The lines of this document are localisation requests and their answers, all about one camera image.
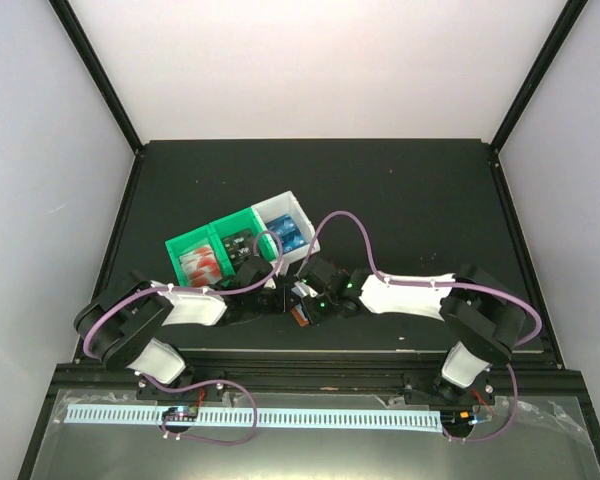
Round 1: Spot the brown leather card holder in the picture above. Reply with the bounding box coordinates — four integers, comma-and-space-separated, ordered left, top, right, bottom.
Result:
291, 281, 314, 327

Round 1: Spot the white bin with blue cards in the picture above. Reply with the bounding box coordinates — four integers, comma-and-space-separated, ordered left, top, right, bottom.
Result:
252, 191, 315, 264

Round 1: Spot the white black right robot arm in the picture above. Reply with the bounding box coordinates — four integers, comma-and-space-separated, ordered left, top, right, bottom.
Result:
296, 256, 528, 403

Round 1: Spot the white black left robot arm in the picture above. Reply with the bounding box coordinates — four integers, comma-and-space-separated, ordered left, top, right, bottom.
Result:
73, 256, 300, 399

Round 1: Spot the blue VIP card front stack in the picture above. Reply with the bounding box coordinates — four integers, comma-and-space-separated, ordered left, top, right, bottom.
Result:
280, 227, 307, 254

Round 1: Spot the blue vip card stack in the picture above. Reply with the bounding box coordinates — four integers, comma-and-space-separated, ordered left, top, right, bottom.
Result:
280, 227, 307, 254
266, 214, 297, 238

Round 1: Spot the red white card stack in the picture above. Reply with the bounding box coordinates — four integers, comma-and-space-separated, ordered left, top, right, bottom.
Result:
179, 244, 222, 287

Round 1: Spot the black VIP card stack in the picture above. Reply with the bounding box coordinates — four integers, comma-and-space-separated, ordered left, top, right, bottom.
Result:
221, 228, 255, 266

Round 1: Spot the green bin with red cards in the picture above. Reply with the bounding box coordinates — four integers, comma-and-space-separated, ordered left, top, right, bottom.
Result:
165, 225, 234, 287

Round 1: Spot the green bin with black cards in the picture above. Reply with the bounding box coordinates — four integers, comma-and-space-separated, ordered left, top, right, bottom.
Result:
209, 208, 265, 275

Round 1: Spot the blue VIP card rear stack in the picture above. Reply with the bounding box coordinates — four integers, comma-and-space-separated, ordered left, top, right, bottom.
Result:
266, 214, 297, 238

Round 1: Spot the left controller circuit board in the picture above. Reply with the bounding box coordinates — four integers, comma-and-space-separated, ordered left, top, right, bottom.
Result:
161, 406, 198, 423

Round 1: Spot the controller circuit board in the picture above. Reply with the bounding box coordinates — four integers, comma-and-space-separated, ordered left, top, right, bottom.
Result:
440, 410, 492, 426
161, 406, 198, 423

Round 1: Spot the right controller circuit board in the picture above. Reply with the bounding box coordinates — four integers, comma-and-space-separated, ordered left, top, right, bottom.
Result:
440, 410, 492, 426

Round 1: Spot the clear acrylic front panel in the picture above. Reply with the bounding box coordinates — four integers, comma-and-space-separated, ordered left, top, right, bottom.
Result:
31, 391, 600, 479

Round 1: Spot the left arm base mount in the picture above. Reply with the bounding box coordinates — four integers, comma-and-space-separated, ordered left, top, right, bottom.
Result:
136, 367, 226, 403

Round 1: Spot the white slotted cable duct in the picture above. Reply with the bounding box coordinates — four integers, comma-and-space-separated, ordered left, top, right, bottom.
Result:
64, 404, 443, 433

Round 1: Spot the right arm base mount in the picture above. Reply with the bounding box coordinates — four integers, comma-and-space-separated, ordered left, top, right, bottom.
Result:
402, 370, 494, 408

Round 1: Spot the black aluminium frame rail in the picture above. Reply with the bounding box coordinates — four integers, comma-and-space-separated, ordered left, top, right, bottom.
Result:
54, 349, 586, 401

